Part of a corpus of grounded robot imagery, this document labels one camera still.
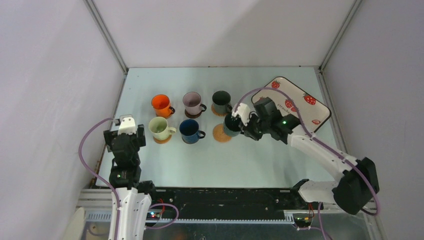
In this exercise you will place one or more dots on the dark green mug back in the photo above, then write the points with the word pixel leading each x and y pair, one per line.
pixel 231 125

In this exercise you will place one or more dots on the patterned light wood coaster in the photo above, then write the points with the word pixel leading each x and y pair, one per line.
pixel 219 135

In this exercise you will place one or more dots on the dark green mug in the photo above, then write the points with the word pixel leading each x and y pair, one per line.
pixel 222 101
pixel 231 125

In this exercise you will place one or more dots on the scalloped light wood coaster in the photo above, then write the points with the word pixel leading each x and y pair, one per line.
pixel 217 113

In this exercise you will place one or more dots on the aluminium frame rail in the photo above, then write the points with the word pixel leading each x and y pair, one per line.
pixel 212 218

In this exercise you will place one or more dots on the blue mug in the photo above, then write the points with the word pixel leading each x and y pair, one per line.
pixel 190 131

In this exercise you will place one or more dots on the light green mug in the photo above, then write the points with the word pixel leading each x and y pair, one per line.
pixel 159 127

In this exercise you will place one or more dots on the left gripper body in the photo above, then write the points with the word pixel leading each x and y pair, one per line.
pixel 135 142

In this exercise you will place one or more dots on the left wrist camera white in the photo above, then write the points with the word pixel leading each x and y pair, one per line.
pixel 127 125

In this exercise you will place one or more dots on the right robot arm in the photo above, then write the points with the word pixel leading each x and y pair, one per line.
pixel 355 182

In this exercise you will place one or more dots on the dark wood coaster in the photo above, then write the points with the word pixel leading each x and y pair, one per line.
pixel 191 116

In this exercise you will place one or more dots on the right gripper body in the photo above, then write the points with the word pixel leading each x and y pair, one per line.
pixel 240 124

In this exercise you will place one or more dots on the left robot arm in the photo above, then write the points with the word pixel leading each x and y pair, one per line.
pixel 131 197

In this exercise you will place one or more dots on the mauve mug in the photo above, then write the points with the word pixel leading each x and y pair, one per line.
pixel 192 102

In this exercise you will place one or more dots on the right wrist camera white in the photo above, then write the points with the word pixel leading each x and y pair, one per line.
pixel 241 112

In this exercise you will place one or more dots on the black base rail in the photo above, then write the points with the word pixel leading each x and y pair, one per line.
pixel 228 202

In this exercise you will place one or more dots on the orange mug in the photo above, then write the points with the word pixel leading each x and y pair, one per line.
pixel 162 105

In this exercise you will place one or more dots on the dark green mug front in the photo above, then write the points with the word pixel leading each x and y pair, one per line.
pixel 222 101

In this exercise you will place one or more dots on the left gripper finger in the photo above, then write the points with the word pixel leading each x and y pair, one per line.
pixel 109 136
pixel 141 138

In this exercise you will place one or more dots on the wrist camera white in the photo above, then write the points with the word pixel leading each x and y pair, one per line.
pixel 127 125
pixel 241 112

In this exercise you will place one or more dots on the wooden serving tray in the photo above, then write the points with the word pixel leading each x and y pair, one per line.
pixel 289 98

